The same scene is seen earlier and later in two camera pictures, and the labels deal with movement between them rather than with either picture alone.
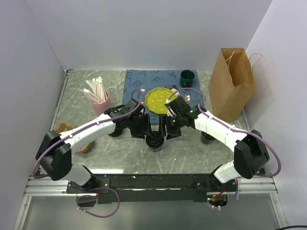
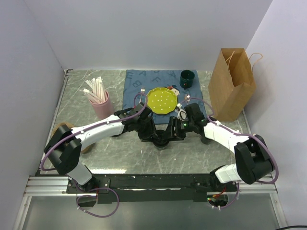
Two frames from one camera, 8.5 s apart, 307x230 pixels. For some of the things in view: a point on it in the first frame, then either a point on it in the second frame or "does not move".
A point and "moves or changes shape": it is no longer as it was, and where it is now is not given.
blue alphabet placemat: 137,83 does not move
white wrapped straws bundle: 98,94 does not move
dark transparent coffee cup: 156,149 -> 160,145
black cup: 154,141 moves or changes shape
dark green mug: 186,78 does not move
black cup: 206,138 does not move
